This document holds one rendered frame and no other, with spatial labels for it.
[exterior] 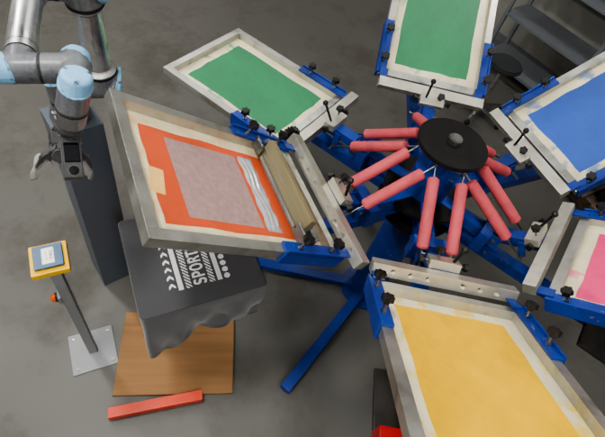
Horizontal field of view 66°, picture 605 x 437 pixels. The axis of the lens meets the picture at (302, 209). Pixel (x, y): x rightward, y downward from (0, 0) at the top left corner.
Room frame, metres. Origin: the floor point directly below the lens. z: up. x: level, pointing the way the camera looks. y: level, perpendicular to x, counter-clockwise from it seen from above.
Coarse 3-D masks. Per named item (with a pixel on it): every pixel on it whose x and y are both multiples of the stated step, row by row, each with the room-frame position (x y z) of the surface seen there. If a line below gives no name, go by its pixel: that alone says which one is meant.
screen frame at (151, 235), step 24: (120, 96) 1.04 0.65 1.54; (120, 120) 0.94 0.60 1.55; (168, 120) 1.12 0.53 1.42; (192, 120) 1.18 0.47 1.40; (120, 144) 0.86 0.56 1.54; (240, 144) 1.29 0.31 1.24; (144, 192) 0.72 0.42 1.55; (144, 216) 0.64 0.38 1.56; (144, 240) 0.58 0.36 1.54; (168, 240) 0.61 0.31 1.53; (192, 240) 0.65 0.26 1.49; (216, 240) 0.70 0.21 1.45; (240, 240) 0.76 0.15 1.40
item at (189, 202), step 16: (176, 176) 0.89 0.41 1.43; (176, 192) 0.83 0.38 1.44; (192, 192) 0.86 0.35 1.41; (208, 192) 0.91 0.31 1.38; (224, 192) 0.96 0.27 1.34; (240, 192) 1.01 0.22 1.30; (176, 208) 0.76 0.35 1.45; (192, 208) 0.80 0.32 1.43; (208, 208) 0.84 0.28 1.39; (224, 208) 0.88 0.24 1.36; (240, 208) 0.93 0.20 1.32; (256, 208) 0.98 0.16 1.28; (272, 208) 1.03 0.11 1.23; (176, 224) 0.70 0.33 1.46; (192, 224) 0.74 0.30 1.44; (208, 224) 0.77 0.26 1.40; (224, 224) 0.81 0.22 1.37; (240, 224) 0.86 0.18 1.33; (256, 224) 0.90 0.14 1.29; (288, 224) 1.00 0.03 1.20
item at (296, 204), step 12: (276, 144) 1.30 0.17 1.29; (264, 156) 1.26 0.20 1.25; (276, 156) 1.23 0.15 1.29; (276, 168) 1.19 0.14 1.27; (288, 168) 1.19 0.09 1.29; (276, 180) 1.15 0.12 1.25; (288, 180) 1.13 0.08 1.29; (288, 192) 1.10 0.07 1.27; (300, 192) 1.10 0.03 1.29; (288, 204) 1.06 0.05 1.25; (300, 204) 1.04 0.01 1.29; (300, 216) 1.00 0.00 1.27; (312, 216) 1.01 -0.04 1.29
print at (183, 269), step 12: (168, 252) 0.89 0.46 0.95; (180, 252) 0.91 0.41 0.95; (192, 252) 0.92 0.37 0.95; (204, 252) 0.94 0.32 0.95; (168, 264) 0.84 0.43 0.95; (180, 264) 0.86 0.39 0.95; (192, 264) 0.87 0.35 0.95; (204, 264) 0.89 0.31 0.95; (216, 264) 0.90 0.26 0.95; (168, 276) 0.80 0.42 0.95; (180, 276) 0.81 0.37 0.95; (192, 276) 0.82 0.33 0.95; (204, 276) 0.84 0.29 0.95; (216, 276) 0.85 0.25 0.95; (228, 276) 0.87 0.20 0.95; (168, 288) 0.75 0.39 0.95; (180, 288) 0.76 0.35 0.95
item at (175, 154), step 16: (144, 128) 1.01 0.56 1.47; (144, 144) 0.94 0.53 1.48; (160, 144) 0.99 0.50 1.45; (176, 144) 1.04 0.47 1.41; (192, 144) 1.09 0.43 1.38; (208, 144) 1.15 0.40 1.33; (160, 160) 0.91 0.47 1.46; (176, 160) 0.96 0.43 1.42; (192, 160) 1.01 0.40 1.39; (208, 160) 1.06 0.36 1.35; (224, 160) 1.12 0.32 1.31; (256, 160) 1.25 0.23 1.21; (192, 176) 0.94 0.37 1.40; (208, 176) 0.98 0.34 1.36; (224, 176) 1.04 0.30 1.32; (240, 176) 1.10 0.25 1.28; (272, 192) 1.13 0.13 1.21
